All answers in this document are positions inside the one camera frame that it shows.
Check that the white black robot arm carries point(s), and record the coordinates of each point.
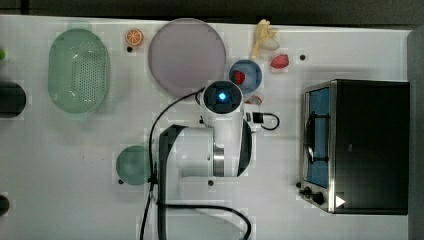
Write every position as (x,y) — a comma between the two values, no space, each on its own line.
(221,148)

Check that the silver black toaster oven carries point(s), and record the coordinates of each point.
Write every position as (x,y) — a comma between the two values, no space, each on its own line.
(355,147)

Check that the red strawberry in bowl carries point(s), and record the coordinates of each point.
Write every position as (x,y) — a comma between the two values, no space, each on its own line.
(238,77)

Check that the small blue bowl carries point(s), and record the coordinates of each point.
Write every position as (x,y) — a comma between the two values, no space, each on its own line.
(252,72)

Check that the large grey round plate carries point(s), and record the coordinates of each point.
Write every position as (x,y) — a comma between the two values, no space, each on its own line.
(185,55)

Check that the red strawberry on table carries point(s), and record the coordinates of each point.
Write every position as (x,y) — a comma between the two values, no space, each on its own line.
(281,61)

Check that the orange slice toy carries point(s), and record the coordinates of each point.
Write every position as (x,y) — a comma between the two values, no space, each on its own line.
(134,37)

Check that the green perforated colander basket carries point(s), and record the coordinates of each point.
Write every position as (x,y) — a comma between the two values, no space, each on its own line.
(79,71)

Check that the black round object left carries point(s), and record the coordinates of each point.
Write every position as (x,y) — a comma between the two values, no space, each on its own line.
(12,99)

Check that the small green object left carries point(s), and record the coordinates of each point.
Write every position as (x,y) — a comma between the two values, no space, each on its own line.
(2,54)

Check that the dark object lower left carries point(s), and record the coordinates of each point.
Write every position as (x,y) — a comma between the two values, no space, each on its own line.
(4,205)

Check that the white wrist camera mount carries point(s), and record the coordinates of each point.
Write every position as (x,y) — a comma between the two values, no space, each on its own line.
(259,120)

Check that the green cup with handle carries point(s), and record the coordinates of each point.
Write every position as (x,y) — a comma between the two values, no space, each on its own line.
(133,165)

